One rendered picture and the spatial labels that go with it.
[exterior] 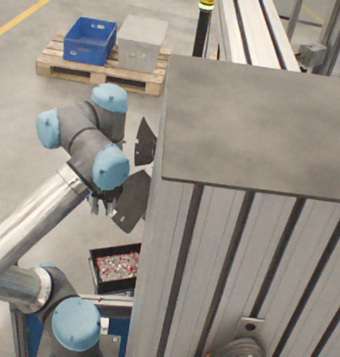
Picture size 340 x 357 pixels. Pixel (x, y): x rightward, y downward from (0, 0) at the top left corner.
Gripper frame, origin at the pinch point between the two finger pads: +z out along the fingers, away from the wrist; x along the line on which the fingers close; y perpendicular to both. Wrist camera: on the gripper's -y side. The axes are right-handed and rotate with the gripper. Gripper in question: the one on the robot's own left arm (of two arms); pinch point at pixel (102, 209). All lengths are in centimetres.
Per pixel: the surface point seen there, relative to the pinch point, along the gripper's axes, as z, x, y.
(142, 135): 33, 13, -84
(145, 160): 41, 15, -77
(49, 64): 130, -65, -331
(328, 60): -10, 84, -87
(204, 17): -34, 25, -49
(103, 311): 61, 3, -13
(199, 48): -25, 25, -49
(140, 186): 37, 13, -54
